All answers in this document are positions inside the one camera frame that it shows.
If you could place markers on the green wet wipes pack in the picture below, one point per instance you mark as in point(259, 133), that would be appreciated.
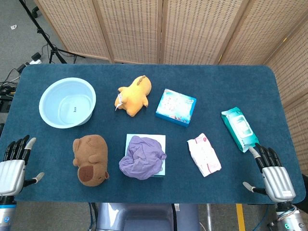
point(239, 128)

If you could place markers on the woven folding screen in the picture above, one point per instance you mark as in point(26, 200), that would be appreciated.
point(192, 29)

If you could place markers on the white power strip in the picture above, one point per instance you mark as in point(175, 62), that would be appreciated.
point(33, 62)

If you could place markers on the light blue plastic basin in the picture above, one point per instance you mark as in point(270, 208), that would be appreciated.
point(68, 102)

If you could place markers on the yellow plush toy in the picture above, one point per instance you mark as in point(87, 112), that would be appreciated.
point(134, 96)

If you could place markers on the blue printed tissue box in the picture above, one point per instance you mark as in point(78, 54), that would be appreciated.
point(175, 107)

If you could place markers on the pink white tissue pack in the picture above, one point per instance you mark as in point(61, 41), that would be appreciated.
point(204, 155)

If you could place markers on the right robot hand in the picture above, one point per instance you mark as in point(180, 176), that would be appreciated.
point(279, 179)

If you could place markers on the brown capybara plush toy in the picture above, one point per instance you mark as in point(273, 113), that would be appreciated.
point(91, 160)

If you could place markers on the purple cloth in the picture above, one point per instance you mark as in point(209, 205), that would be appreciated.
point(142, 157)

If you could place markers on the black tripod stand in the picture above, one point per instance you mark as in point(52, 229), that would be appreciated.
point(45, 38)

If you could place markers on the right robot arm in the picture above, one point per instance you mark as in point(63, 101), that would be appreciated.
point(290, 217)

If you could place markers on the dark blue table mat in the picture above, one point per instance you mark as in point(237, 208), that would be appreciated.
point(216, 79)

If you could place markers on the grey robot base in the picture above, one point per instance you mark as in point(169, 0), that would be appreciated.
point(144, 216)

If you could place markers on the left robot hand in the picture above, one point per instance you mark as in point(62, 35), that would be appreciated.
point(10, 172)

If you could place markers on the light blue tissue box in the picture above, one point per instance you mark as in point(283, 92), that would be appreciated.
point(158, 144)

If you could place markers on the yellow floor tape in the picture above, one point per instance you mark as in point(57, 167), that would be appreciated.
point(240, 216)

